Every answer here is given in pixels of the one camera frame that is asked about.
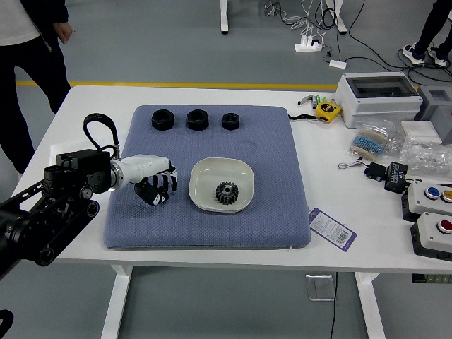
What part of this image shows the person's left hand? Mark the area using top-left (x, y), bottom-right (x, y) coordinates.
top-left (52, 21), bottom-right (74, 45)

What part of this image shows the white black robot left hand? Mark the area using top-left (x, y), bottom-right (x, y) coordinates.
top-left (119, 154), bottom-right (179, 206)

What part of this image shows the big black gear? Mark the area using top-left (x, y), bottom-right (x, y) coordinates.
top-left (215, 181), bottom-right (240, 206)

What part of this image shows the large black hex nut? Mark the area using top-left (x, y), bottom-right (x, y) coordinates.
top-left (186, 109), bottom-right (210, 131)
top-left (150, 109), bottom-right (175, 131)

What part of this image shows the small black hex nut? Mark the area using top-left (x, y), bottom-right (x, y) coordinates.
top-left (221, 112), bottom-right (242, 131)

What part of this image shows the flat white box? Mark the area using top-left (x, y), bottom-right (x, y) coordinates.
top-left (400, 120), bottom-right (443, 145)

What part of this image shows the blue yellow push-button box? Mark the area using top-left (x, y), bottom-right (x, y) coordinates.
top-left (400, 180), bottom-right (452, 223)

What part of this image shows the red push-button box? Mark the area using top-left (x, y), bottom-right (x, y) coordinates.
top-left (410, 211), bottom-right (452, 261)

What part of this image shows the small grey plastic box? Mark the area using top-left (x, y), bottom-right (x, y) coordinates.
top-left (415, 85), bottom-right (452, 145)

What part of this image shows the white square dish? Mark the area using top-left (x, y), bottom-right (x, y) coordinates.
top-left (188, 157), bottom-right (256, 213)

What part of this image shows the white table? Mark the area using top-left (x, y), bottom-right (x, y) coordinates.
top-left (10, 84), bottom-right (452, 339)

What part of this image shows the blue-grey cushion mat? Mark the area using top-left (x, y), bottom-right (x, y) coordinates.
top-left (102, 104), bottom-right (312, 251)

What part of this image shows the white table leg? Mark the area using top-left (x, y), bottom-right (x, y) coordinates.
top-left (220, 0), bottom-right (230, 35)
top-left (326, 0), bottom-right (349, 35)

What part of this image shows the yellow tape measure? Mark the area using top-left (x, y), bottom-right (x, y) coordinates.
top-left (315, 101), bottom-right (343, 123)

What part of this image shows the purple barcode tag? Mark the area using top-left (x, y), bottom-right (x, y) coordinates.
top-left (308, 207), bottom-right (357, 254)

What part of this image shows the white power strip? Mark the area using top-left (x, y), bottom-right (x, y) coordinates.
top-left (294, 33), bottom-right (324, 54)

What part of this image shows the clear plastic holder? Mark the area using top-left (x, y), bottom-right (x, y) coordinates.
top-left (305, 274), bottom-right (335, 302)

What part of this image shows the black rounded robot part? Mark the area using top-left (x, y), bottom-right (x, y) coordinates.
top-left (0, 309), bottom-right (14, 335)

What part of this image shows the clear bag of resistors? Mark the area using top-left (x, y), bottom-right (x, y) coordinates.
top-left (349, 117), bottom-right (404, 159)

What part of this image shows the black module with green print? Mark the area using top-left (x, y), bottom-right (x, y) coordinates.
top-left (383, 161), bottom-right (410, 194)

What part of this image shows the crumpled clear plastic bag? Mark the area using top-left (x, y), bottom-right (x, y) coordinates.
top-left (400, 136), bottom-right (452, 177)

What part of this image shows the black table control panel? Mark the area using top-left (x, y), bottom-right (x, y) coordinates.
top-left (411, 273), bottom-right (452, 285)

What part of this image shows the black tape measure strap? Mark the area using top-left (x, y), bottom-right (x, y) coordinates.
top-left (287, 112), bottom-right (328, 123)

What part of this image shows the white cable tangle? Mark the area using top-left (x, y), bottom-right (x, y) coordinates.
top-left (282, 0), bottom-right (331, 43)

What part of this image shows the black module with wire leads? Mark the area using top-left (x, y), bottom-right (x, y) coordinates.
top-left (338, 158), bottom-right (388, 183)

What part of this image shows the black hanging cable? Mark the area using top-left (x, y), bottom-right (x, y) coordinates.
top-left (328, 271), bottom-right (338, 339)

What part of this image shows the grey electrical enclosure box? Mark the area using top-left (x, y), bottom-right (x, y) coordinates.
top-left (334, 71), bottom-right (424, 129)

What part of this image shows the black floor cable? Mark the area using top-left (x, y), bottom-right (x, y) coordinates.
top-left (319, 0), bottom-right (452, 84)

